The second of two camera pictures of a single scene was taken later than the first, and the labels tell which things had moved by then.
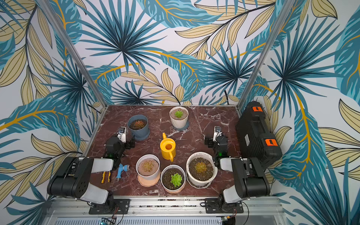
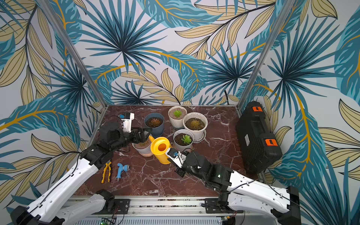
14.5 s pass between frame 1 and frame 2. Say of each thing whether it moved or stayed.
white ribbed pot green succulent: stayed
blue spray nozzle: stayed
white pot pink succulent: moved
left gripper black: moved
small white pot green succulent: moved
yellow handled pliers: stayed
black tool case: stayed
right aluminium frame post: stayed
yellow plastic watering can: moved
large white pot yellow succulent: moved
